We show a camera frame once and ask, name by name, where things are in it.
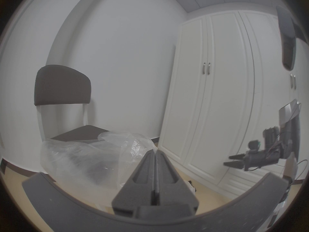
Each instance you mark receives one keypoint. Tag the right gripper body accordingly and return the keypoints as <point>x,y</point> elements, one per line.
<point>260,158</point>

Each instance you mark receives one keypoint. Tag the clear plastic bag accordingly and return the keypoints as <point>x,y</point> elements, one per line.
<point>84,158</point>

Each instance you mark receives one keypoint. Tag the grey padded white chair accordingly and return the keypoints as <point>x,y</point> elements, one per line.
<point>62,86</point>

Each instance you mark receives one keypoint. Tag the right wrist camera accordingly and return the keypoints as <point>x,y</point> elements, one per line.
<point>253,146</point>

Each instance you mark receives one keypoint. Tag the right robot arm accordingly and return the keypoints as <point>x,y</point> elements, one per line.
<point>287,112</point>

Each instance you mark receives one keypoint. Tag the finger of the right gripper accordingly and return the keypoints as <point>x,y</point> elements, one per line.
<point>235,164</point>
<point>237,156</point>

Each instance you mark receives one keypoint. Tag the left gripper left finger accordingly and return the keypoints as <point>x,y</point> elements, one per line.
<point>137,187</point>

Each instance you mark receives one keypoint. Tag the white wardrobe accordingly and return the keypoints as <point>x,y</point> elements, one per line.
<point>217,105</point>

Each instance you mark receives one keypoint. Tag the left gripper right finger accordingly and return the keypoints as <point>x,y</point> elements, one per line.
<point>173,187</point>

